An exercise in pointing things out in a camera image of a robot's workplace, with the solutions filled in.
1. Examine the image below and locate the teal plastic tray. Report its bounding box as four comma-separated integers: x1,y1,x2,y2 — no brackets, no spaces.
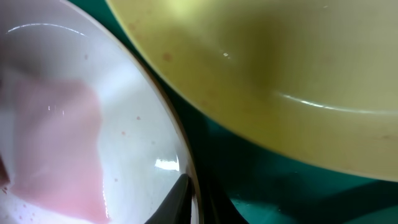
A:
77,1,397,223

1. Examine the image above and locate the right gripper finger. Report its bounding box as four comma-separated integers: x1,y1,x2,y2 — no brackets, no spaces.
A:
145,174,193,224

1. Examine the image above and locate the yellow-green plate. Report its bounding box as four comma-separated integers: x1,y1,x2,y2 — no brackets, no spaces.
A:
108,0,397,181

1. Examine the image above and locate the white plate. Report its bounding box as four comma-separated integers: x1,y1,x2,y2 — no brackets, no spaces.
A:
1,0,204,223

